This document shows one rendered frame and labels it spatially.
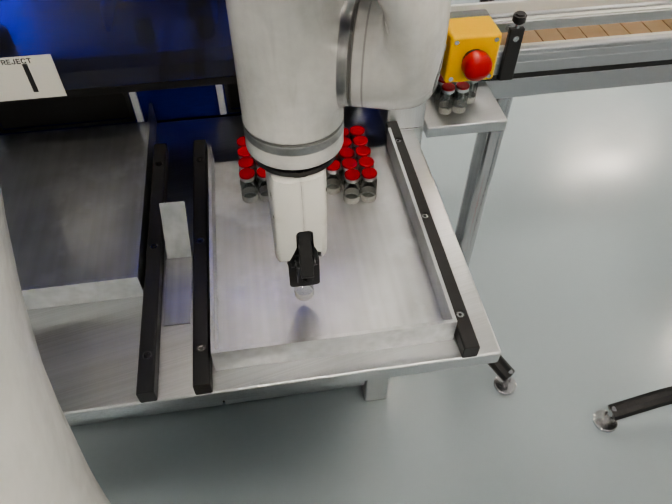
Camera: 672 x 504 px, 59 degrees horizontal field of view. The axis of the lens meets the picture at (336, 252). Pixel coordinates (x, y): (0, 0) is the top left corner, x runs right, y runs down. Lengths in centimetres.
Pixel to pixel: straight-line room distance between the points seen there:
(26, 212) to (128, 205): 13
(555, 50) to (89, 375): 84
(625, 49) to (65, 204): 91
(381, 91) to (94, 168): 57
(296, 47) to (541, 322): 151
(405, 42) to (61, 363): 50
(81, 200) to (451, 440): 109
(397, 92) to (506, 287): 150
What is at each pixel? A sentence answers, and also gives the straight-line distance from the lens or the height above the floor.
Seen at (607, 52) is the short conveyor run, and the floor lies 91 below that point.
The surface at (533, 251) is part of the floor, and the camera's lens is 201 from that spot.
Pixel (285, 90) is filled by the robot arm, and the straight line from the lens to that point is 44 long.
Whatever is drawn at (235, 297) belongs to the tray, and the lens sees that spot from 70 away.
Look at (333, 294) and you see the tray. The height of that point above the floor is 88.
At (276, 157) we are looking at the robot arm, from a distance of 48.
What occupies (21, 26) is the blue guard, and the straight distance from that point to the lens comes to 83.
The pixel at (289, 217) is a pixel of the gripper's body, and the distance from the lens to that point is 51.
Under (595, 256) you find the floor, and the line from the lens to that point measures 207.
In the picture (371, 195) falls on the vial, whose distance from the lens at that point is 79.
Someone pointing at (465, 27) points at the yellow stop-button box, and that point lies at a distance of 88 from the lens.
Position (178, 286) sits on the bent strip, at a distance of 73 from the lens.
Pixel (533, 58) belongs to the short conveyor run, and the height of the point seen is 92.
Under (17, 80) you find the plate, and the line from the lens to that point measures 87.
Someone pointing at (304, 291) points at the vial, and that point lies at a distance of 65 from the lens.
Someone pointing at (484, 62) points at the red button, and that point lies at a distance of 86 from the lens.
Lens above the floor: 144
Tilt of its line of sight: 49 degrees down
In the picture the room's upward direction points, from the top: straight up
